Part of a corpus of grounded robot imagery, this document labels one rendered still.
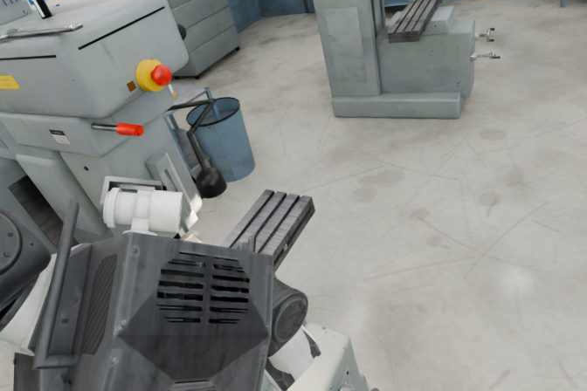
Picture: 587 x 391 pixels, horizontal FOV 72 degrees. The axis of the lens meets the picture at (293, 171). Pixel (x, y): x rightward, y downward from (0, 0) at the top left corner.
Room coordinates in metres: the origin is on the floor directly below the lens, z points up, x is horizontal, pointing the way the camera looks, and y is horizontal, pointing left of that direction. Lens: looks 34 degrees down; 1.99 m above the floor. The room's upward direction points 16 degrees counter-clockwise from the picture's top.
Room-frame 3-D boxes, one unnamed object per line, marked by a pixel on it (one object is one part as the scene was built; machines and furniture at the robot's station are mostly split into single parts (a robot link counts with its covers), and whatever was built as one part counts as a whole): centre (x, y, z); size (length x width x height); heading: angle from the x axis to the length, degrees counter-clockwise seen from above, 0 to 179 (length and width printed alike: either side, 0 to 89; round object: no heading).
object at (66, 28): (0.75, 0.35, 1.89); 0.24 x 0.04 x 0.01; 51
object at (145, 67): (0.79, 0.21, 1.76); 0.06 x 0.02 x 0.06; 142
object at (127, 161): (0.93, 0.40, 1.47); 0.21 x 0.19 x 0.32; 142
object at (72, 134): (0.96, 0.43, 1.68); 0.34 x 0.24 x 0.10; 52
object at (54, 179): (1.05, 0.55, 1.47); 0.24 x 0.19 x 0.26; 142
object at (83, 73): (0.94, 0.41, 1.81); 0.47 x 0.26 x 0.16; 52
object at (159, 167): (0.86, 0.31, 1.45); 0.04 x 0.04 x 0.21; 52
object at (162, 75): (0.77, 0.19, 1.76); 0.04 x 0.03 x 0.04; 142
